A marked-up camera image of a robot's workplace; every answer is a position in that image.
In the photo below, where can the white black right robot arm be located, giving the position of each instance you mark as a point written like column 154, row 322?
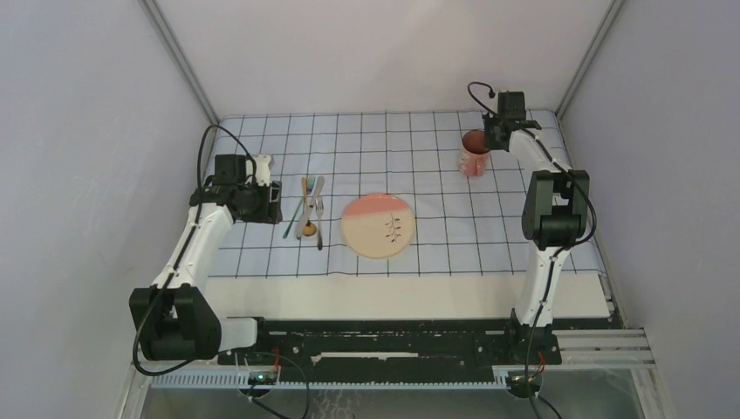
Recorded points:
column 554, row 217

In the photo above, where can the cream pink branch plate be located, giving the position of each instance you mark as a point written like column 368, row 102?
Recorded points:
column 378, row 226

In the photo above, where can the pink patterned mug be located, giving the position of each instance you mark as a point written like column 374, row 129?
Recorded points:
column 473, row 157

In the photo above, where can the iridescent rainbow fork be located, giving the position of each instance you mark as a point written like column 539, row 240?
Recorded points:
column 308, row 187

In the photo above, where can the metal cutlery piece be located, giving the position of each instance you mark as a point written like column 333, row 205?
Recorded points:
column 320, row 181

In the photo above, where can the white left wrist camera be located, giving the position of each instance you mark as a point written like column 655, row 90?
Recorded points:
column 262, row 173

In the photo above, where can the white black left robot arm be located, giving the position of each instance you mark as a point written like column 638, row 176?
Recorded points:
column 174, row 320

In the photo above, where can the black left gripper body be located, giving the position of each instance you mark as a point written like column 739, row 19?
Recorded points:
column 257, row 202

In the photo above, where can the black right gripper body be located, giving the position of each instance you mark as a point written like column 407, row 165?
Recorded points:
column 489, row 127

